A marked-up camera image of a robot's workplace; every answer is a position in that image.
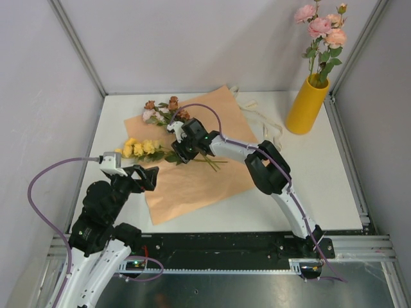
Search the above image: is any white slotted cable duct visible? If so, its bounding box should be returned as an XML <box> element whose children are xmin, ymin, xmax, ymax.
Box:
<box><xmin>117</xmin><ymin>260</ymin><xmax>322</xmax><ymax>278</ymax></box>

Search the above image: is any yellow rose stem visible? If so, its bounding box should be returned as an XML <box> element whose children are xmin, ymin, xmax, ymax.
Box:
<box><xmin>114</xmin><ymin>138</ymin><xmax>182</xmax><ymax>165</ymax></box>

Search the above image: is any right aluminium corner post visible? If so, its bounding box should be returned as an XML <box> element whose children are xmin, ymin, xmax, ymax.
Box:
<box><xmin>329</xmin><ymin>0</ymin><xmax>390</xmax><ymax>97</ymax></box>

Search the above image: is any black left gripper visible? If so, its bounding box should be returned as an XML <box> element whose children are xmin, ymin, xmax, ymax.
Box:
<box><xmin>107</xmin><ymin>163</ymin><xmax>159</xmax><ymax>221</ymax></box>

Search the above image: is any yellow cylindrical vase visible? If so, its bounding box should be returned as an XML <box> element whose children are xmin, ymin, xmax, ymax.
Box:
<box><xmin>285</xmin><ymin>74</ymin><xmax>330</xmax><ymax>135</ymax></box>

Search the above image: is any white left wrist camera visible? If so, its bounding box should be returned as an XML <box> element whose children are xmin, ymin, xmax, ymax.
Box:
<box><xmin>99</xmin><ymin>151</ymin><xmax>127</xmax><ymax>176</ymax></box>

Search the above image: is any aluminium corner post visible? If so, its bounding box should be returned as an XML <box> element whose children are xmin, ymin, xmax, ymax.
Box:
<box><xmin>48</xmin><ymin>0</ymin><xmax>107</xmax><ymax>98</ymax></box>
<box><xmin>329</xmin><ymin>0</ymin><xmax>390</xmax><ymax>97</ymax></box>

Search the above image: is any peach pink rose stem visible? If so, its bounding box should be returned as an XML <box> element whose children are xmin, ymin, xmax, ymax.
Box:
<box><xmin>317</xmin><ymin>3</ymin><xmax>347</xmax><ymax>85</ymax></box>

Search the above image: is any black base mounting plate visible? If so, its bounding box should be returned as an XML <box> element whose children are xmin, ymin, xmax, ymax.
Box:
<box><xmin>130</xmin><ymin>232</ymin><xmax>320</xmax><ymax>270</ymax></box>

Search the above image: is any cream printed ribbon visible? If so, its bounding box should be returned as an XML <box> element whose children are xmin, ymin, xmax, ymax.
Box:
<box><xmin>229</xmin><ymin>86</ymin><xmax>283</xmax><ymax>152</ymax></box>

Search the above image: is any left aluminium corner post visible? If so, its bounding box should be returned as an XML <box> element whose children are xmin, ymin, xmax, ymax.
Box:
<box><xmin>48</xmin><ymin>0</ymin><xmax>107</xmax><ymax>98</ymax></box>

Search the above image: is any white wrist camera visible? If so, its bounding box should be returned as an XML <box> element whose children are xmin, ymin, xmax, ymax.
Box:
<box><xmin>166</xmin><ymin>121</ymin><xmax>186</xmax><ymax>143</ymax></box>
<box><xmin>99</xmin><ymin>151</ymin><xmax>127</xmax><ymax>176</ymax></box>

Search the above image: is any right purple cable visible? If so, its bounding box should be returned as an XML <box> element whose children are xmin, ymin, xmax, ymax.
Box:
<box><xmin>169</xmin><ymin>103</ymin><xmax>349</xmax><ymax>284</ymax></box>

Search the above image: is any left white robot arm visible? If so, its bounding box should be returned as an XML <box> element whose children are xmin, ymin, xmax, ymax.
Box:
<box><xmin>47</xmin><ymin>165</ymin><xmax>159</xmax><ymax>307</ymax></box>

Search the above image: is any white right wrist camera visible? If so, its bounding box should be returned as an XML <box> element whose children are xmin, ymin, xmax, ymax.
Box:
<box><xmin>166</xmin><ymin>121</ymin><xmax>186</xmax><ymax>143</ymax></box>

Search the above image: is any artificial flower bouquet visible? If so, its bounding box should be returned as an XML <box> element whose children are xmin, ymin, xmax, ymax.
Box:
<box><xmin>142</xmin><ymin>95</ymin><xmax>229</xmax><ymax>173</ymax></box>

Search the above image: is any aluminium frame rail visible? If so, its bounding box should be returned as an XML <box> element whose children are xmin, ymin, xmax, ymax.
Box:
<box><xmin>324</xmin><ymin>94</ymin><xmax>372</xmax><ymax>228</ymax></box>

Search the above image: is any green and peach wrapping paper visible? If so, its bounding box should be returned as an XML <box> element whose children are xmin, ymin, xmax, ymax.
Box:
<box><xmin>123</xmin><ymin>83</ymin><xmax>279</xmax><ymax>226</ymax></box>

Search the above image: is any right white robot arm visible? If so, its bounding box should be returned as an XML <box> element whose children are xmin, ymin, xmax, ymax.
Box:
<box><xmin>167</xmin><ymin>118</ymin><xmax>327</xmax><ymax>260</ymax></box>

